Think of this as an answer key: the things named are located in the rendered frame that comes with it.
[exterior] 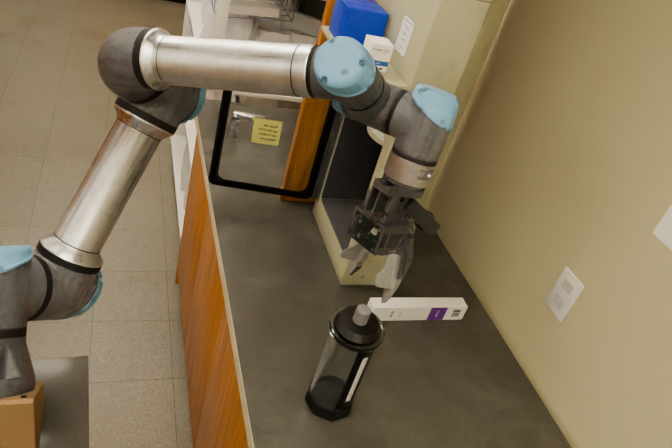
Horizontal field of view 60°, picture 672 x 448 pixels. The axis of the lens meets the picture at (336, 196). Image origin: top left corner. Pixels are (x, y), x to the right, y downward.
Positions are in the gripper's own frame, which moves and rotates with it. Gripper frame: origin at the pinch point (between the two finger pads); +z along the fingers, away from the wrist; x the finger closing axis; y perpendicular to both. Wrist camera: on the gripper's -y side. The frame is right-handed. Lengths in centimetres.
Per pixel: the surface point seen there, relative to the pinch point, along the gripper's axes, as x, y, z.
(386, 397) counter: 1.4, -19.7, 32.0
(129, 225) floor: -188, -57, 101
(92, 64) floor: -371, -102, 73
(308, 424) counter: -1.6, -0.6, 35.0
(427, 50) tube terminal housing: -23.5, -21.6, -37.8
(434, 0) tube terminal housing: -25, -20, -47
